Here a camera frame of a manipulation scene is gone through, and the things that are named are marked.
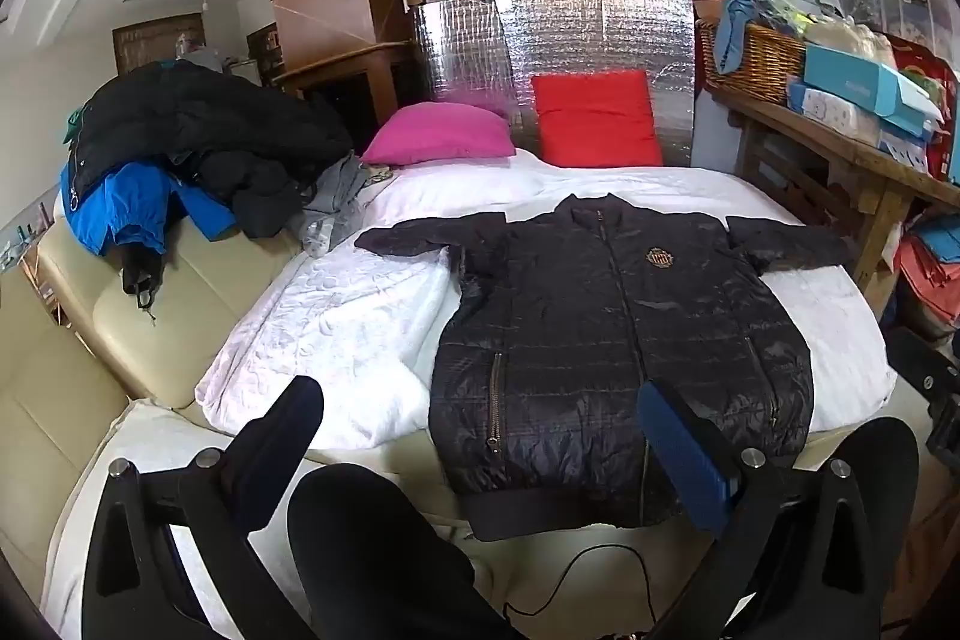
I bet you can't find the blue cloth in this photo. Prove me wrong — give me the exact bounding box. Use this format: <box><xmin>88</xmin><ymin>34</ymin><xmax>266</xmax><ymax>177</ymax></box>
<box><xmin>712</xmin><ymin>0</ymin><xmax>773</xmax><ymax>75</ymax></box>

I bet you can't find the pile of black clothes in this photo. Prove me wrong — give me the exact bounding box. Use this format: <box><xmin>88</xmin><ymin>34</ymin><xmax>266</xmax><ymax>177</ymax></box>
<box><xmin>71</xmin><ymin>59</ymin><xmax>355</xmax><ymax>240</ymax></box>

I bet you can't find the black cable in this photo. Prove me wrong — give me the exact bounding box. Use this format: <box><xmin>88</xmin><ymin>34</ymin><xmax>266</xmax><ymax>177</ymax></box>
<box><xmin>502</xmin><ymin>541</ymin><xmax>653</xmax><ymax>626</ymax></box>

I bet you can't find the teal cardboard box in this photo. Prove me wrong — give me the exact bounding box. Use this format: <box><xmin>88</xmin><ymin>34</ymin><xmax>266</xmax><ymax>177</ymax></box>
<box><xmin>802</xmin><ymin>44</ymin><xmax>938</xmax><ymax>139</ymax></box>

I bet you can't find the beige leather sofa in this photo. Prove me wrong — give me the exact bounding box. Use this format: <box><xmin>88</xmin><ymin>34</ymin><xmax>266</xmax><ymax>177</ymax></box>
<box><xmin>0</xmin><ymin>212</ymin><xmax>301</xmax><ymax>581</ymax></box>

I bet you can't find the wicker basket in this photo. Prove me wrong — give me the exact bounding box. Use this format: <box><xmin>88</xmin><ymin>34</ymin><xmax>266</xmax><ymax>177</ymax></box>
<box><xmin>697</xmin><ymin>19</ymin><xmax>811</xmax><ymax>105</ymax></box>

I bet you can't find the grey garment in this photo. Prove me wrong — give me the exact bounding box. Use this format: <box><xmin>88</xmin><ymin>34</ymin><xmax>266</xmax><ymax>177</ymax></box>
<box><xmin>289</xmin><ymin>152</ymin><xmax>376</xmax><ymax>257</ymax></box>

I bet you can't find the red printed package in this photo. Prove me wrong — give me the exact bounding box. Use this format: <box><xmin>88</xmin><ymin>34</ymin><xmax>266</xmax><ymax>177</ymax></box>
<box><xmin>874</xmin><ymin>31</ymin><xmax>960</xmax><ymax>185</ymax></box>

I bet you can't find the person's black trouser leg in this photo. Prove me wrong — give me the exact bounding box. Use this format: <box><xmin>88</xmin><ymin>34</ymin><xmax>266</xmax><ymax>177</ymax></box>
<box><xmin>287</xmin><ymin>464</ymin><xmax>522</xmax><ymax>640</ymax></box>

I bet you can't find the blue jacket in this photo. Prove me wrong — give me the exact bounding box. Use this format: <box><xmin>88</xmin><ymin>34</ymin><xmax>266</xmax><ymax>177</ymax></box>
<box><xmin>61</xmin><ymin>160</ymin><xmax>242</xmax><ymax>259</ymax></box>

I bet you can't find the red pillow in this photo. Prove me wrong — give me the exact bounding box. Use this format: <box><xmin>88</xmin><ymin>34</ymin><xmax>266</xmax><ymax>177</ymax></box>
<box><xmin>530</xmin><ymin>71</ymin><xmax>665</xmax><ymax>168</ymax></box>

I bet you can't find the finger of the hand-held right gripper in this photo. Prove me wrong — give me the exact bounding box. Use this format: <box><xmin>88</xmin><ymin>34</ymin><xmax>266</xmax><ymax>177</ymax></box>
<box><xmin>887</xmin><ymin>325</ymin><xmax>960</xmax><ymax>402</ymax></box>

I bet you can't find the wooden side table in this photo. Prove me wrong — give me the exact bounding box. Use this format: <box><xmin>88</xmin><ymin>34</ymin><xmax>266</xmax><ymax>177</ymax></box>
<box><xmin>709</xmin><ymin>85</ymin><xmax>960</xmax><ymax>322</ymax></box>

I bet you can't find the black quilted jacket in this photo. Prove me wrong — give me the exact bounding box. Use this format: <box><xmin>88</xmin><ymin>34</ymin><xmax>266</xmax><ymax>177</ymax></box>
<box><xmin>354</xmin><ymin>193</ymin><xmax>857</xmax><ymax>540</ymax></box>

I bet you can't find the white quilted bed cover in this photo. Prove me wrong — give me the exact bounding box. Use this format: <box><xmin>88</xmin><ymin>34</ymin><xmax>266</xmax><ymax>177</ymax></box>
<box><xmin>193</xmin><ymin>149</ymin><xmax>899</xmax><ymax>453</ymax></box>

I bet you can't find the silver foil insulation panel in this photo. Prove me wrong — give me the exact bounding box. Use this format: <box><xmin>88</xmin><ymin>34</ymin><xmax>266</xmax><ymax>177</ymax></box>
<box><xmin>411</xmin><ymin>0</ymin><xmax>698</xmax><ymax>169</ymax></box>

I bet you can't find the pink pillow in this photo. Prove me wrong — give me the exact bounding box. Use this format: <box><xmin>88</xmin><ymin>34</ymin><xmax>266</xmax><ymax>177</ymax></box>
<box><xmin>361</xmin><ymin>101</ymin><xmax>517</xmax><ymax>167</ymax></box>

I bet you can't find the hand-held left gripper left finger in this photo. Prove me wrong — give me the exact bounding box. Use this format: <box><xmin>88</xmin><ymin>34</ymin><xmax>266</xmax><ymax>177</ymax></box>
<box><xmin>81</xmin><ymin>375</ymin><xmax>326</xmax><ymax>640</ymax></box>

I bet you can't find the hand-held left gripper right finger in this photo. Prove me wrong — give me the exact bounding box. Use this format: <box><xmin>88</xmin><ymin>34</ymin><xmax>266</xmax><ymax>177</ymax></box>
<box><xmin>636</xmin><ymin>380</ymin><xmax>920</xmax><ymax>640</ymax></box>

